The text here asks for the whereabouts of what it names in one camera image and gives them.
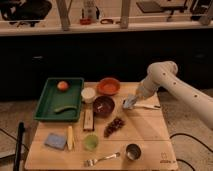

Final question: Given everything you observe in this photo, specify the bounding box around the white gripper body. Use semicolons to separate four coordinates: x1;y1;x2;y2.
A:
136;79;156;100

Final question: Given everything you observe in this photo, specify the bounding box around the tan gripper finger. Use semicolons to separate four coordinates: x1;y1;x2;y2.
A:
140;98;147;104
132;95;139;104

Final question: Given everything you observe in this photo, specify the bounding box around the blue-grey cloth towel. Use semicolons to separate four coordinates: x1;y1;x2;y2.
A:
123;95;135;109

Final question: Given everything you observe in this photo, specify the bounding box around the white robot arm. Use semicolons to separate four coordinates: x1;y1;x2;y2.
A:
134;61;213;130

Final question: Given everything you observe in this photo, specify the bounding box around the orange-red bowl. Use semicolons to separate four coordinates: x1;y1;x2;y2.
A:
97;77;120;95

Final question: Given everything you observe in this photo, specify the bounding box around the dark maroon bowl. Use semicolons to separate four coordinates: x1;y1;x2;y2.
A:
93;96;115;118

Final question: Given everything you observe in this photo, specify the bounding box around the purple grape bunch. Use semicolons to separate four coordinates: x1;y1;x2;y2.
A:
104;117;125;137

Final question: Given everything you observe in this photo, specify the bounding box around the white cup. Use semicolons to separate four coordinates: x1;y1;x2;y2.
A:
81;87;96;103

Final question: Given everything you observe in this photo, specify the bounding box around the wooden block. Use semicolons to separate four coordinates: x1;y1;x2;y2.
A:
83;109;94;131

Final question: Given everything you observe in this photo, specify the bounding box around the silver metal cup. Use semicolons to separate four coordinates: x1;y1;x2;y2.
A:
126;144;142;161

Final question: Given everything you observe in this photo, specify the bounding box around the green cup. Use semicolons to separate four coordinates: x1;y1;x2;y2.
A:
83;134;99;151

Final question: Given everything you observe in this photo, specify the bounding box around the green plastic tray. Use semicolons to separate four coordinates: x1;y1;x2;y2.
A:
34;77;84;122

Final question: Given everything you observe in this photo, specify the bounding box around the orange peach fruit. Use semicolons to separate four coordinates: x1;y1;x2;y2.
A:
57;81;69;91

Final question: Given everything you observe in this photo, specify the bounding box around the blue sponge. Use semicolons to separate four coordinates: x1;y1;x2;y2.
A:
44;133;67;150

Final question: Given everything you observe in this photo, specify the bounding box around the small red dish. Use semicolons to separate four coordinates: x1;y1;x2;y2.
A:
80;18;92;25

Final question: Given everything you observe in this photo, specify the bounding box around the white bottle on shelf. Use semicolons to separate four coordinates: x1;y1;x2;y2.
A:
83;0;96;22

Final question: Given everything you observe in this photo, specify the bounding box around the black stand left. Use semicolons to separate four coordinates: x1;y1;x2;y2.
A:
13;122;25;171

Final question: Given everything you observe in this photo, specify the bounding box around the black office chair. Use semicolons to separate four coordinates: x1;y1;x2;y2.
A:
0;0;52;27

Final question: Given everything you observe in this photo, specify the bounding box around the black cable right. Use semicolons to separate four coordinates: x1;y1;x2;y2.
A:
169;132;213;171

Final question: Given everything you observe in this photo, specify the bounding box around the dark ring on shelf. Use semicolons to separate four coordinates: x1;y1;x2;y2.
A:
100;18;115;25

